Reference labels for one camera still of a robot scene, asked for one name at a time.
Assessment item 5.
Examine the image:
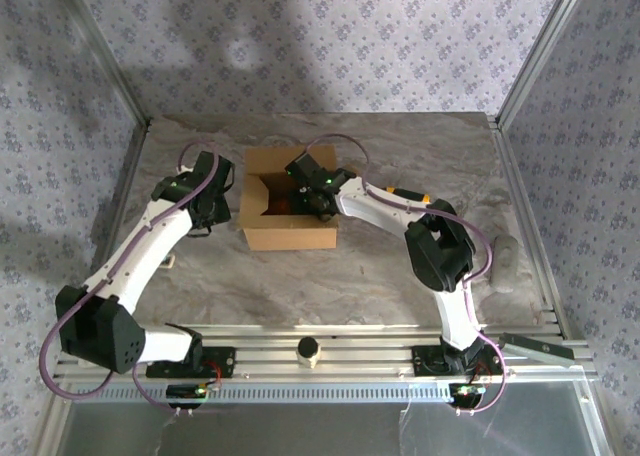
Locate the brown cardboard express box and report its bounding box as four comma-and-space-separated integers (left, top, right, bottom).
237, 144, 360, 251

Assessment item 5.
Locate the black knob on white base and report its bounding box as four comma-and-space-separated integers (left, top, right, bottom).
295, 336, 321, 370

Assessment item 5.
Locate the left small circuit board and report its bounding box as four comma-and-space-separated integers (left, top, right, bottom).
165, 381, 221, 402

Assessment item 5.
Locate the small circuit board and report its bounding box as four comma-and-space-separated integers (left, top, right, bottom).
448, 381, 487, 407
165, 381, 221, 402

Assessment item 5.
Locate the shiny metal sheet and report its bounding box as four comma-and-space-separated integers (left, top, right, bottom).
47, 378, 619, 456

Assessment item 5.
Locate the right small circuit board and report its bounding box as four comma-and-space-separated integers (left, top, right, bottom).
448, 381, 487, 407

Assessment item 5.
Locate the grey metal bar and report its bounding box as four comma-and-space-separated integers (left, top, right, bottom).
499, 331, 577, 370

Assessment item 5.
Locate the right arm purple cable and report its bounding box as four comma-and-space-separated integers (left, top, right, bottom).
305, 133, 504, 357

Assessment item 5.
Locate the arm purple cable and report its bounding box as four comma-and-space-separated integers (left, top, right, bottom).
305, 133, 504, 357
39, 140, 221, 401

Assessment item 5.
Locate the left aluminium side rail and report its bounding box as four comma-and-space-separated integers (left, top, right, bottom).
52, 118, 154, 362

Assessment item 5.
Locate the aluminium side rail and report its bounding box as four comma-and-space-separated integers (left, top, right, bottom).
492, 115, 601, 377
52, 118, 154, 362

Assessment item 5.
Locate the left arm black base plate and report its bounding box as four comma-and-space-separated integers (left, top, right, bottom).
144, 345, 237, 380

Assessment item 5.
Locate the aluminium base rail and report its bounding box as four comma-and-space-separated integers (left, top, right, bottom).
53, 325, 600, 381

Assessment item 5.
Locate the left aluminium frame post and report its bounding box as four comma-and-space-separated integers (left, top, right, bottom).
54, 0, 154, 130

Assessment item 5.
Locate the aluminium frame post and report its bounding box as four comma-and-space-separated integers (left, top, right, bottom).
54, 0, 154, 130
497, 0, 594, 130

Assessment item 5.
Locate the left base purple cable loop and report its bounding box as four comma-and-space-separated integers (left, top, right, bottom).
130, 360, 211, 417

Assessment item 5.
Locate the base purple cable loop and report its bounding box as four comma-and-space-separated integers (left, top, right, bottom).
452, 348, 510, 417
130, 360, 211, 417

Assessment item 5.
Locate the right aluminium side rail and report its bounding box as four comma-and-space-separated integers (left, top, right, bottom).
492, 115, 601, 377

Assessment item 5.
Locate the slotted grey cable duct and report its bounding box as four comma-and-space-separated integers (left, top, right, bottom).
74, 381, 457, 402

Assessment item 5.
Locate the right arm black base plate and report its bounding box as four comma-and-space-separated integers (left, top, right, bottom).
412, 344, 504, 377

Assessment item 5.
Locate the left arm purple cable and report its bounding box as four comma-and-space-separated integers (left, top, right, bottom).
39, 140, 221, 401

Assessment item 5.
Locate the right aluminium frame post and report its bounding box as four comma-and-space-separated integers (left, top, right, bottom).
497, 0, 594, 130

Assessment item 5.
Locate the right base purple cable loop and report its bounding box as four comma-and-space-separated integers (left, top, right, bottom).
452, 348, 510, 417

